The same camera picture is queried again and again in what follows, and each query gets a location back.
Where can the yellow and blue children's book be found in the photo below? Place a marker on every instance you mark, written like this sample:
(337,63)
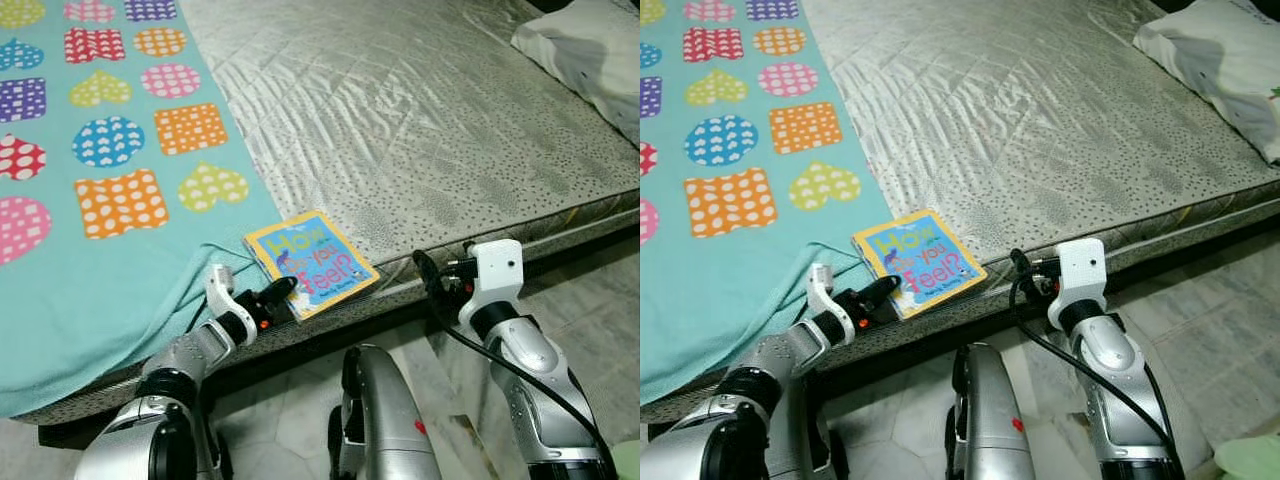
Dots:
(310,265)
(920,262)

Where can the white pillow with tree print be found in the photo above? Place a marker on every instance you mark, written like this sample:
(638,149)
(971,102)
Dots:
(590,50)
(1220,60)

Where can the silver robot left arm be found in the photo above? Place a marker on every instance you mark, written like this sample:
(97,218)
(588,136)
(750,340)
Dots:
(780,360)
(180,360)

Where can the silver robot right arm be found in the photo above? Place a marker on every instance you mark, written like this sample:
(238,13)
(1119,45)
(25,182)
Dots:
(530,370)
(1105,370)

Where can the white quilted mattress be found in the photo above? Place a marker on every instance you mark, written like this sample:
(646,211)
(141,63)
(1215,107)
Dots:
(1000,120)
(400,120)

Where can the silver robot right leg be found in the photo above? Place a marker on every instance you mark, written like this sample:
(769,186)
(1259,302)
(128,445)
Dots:
(385,430)
(990,430)

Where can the teal blanket with colourful shapes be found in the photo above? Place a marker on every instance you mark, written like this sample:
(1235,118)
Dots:
(60,300)
(700,300)

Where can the pale green object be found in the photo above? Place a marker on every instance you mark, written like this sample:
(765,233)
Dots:
(627,462)
(1250,460)

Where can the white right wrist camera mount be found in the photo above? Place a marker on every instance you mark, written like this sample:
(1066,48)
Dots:
(1082,268)
(500,270)

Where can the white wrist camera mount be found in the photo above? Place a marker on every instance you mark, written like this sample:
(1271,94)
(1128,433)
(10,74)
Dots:
(500,270)
(1082,268)
(222,295)
(825,295)

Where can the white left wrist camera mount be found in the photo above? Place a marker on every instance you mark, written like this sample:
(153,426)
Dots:
(825,295)
(222,295)

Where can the dark bed frame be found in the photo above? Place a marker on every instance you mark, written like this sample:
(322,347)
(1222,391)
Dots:
(1189,254)
(580,255)

